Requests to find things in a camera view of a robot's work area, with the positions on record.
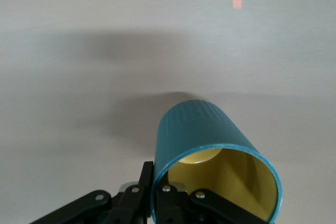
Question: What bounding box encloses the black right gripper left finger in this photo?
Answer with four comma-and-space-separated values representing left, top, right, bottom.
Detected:
31, 161, 155, 224

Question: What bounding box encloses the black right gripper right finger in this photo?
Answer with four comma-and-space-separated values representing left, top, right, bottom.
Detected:
156, 183, 273, 224

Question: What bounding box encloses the brown table mat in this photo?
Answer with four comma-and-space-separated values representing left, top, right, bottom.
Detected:
0, 0, 336, 224

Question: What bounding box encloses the teal cup yellow inside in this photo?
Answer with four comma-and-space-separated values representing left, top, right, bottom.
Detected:
151, 99, 284, 224

